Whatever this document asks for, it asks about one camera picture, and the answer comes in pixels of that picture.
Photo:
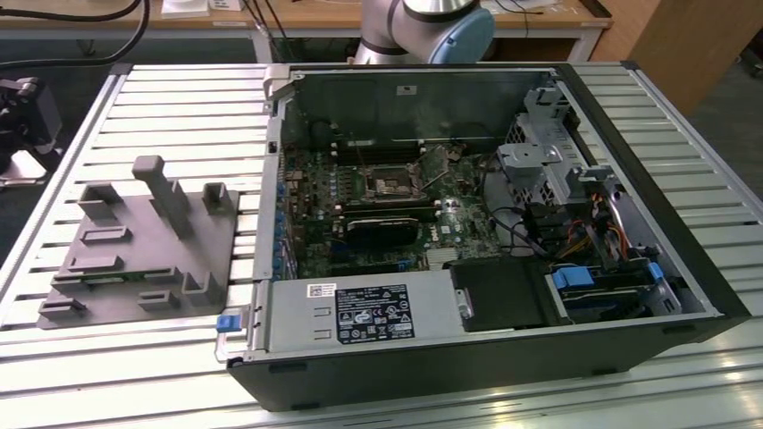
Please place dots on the wooden cabinet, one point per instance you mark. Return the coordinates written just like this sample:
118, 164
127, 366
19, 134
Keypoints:
686, 44

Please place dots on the green motherboard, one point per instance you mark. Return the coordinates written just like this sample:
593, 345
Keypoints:
471, 223

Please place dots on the black plastic cover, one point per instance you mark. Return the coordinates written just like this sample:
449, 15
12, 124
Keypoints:
501, 295

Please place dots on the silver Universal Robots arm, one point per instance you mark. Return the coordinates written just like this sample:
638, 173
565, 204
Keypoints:
387, 27

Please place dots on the CPU socket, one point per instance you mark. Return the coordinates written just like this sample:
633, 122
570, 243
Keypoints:
390, 183

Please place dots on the wooden desk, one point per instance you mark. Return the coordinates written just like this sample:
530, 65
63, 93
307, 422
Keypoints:
59, 23

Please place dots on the green RAM stick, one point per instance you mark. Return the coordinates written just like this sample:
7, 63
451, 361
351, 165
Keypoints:
110, 280

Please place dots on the white labelled box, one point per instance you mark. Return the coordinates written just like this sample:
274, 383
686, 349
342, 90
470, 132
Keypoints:
230, 5

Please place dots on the black RAM slot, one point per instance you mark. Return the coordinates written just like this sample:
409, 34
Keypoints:
387, 151
387, 155
387, 216
387, 146
387, 211
387, 203
387, 207
387, 160

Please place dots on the black graphics card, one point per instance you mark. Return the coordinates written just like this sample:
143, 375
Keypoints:
382, 234

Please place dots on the blue plastic clip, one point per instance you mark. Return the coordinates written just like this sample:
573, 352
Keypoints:
655, 272

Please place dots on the silver chipset heatsink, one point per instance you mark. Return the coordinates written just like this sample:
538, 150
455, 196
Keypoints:
442, 258

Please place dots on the silver power supply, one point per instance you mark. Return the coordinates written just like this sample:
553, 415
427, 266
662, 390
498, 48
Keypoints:
293, 313

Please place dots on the hard disk in blue carrier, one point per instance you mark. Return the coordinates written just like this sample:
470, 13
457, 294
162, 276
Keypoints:
573, 277

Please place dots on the grey parts rack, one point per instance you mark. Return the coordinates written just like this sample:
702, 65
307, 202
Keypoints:
155, 268

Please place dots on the black PC case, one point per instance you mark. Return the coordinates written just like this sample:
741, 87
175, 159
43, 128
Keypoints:
418, 384

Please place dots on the silver metal drive cage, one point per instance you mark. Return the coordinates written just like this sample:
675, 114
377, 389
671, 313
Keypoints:
525, 179

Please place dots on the blue case latch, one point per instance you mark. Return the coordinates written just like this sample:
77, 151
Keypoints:
230, 324

